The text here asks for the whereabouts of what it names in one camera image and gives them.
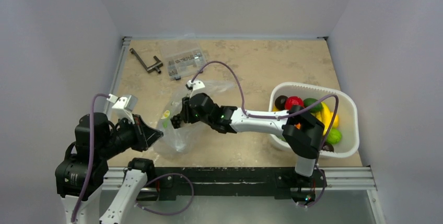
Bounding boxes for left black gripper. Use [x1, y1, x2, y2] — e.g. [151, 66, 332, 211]
[98, 112, 163, 158]

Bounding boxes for dark fake grapes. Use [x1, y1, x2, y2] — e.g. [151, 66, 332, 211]
[170, 114, 183, 129]

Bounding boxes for clear plastic bag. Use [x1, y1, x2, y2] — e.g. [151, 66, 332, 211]
[153, 79, 237, 155]

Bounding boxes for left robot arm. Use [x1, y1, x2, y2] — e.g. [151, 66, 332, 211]
[55, 112, 164, 223]

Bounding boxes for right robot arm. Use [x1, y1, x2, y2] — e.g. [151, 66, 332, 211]
[179, 93, 324, 186]

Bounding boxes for dark red fake fruit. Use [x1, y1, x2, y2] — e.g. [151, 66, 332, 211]
[273, 95, 288, 111]

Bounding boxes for dark green fake avocado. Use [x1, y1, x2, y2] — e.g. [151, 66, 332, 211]
[303, 98, 323, 114]

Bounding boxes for yellow fake banana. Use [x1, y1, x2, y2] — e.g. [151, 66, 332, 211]
[314, 102, 332, 136]

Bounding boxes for yellow fake lemon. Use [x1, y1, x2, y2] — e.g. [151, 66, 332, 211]
[332, 113, 340, 128]

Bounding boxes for bumpy green fake fruit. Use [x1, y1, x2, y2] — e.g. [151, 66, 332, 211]
[326, 128, 342, 145]

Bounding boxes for clear plastic screw box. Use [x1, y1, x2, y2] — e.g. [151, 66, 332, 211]
[160, 38, 207, 80]

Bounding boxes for black metal T-wrench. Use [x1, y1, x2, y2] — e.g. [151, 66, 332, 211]
[129, 48, 164, 74]

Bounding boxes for white plastic basket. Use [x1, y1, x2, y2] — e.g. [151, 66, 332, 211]
[268, 82, 360, 158]

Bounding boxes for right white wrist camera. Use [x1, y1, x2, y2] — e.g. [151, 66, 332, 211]
[185, 79, 206, 98]

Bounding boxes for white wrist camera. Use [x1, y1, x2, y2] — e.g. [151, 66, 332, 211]
[107, 93, 138, 124]
[185, 79, 206, 98]

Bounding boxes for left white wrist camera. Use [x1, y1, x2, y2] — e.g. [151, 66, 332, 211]
[107, 93, 138, 124]

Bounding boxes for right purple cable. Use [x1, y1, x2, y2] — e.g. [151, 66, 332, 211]
[190, 60, 340, 209]

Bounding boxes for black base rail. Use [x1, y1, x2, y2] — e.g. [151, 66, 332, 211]
[137, 167, 327, 204]

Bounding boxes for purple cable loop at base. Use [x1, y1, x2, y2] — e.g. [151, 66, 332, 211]
[133, 173, 194, 216]

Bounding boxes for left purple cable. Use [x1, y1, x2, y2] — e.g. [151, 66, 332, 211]
[71, 93, 111, 224]

